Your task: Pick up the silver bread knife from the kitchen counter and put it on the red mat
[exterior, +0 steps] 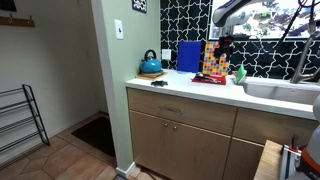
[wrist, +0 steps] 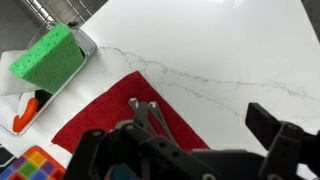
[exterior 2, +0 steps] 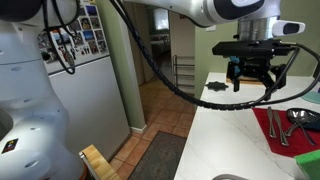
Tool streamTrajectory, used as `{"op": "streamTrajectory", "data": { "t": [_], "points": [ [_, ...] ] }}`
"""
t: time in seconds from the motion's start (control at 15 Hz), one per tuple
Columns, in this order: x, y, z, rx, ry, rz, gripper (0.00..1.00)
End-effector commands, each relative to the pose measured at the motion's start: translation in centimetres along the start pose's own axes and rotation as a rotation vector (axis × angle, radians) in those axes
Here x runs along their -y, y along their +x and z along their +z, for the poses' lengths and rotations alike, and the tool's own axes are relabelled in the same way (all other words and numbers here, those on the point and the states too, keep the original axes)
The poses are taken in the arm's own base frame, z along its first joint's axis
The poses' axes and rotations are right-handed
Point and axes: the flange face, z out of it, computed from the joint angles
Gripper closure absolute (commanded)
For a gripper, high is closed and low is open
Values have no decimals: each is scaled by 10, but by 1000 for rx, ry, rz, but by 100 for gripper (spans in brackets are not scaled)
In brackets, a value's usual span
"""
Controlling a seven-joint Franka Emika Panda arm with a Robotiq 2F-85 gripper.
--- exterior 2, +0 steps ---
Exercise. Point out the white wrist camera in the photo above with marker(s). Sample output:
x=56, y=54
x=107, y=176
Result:
x=288, y=28

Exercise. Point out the wooden butcher block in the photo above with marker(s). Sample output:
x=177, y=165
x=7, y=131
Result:
x=98, y=163

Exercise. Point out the teal plate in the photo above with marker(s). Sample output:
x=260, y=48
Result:
x=313, y=97

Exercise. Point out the wooden cutting board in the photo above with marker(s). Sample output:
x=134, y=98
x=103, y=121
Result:
x=248, y=81

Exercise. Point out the green sponge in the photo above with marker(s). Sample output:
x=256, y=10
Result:
x=310, y=165

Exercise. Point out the silver table knife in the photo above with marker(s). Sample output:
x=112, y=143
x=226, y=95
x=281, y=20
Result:
x=281, y=130

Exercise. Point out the metal shelf rack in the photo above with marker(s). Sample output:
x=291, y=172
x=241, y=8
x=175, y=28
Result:
x=183, y=73

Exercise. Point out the red cloth mat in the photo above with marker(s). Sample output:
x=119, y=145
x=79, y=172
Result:
x=296, y=143

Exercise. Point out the silver spoon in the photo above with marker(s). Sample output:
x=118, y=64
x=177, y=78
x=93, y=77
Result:
x=297, y=115

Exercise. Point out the black star trivet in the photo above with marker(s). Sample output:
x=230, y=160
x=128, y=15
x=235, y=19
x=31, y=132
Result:
x=216, y=86

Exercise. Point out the white refrigerator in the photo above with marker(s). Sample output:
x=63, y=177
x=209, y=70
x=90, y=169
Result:
x=90, y=100

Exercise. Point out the patterned grey floor rug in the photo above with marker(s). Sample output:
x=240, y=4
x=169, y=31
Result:
x=160, y=156

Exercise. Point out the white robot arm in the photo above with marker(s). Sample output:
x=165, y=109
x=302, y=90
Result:
x=33, y=106

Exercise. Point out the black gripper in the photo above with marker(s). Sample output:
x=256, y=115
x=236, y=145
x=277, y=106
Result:
x=253, y=65

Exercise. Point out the dark blue dish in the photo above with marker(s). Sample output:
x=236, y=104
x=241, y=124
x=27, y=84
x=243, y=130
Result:
x=315, y=126

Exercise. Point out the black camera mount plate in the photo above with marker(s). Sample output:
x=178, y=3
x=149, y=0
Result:
x=250, y=49

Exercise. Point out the white wall switch plate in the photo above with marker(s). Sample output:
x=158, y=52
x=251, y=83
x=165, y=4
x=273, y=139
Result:
x=210, y=28

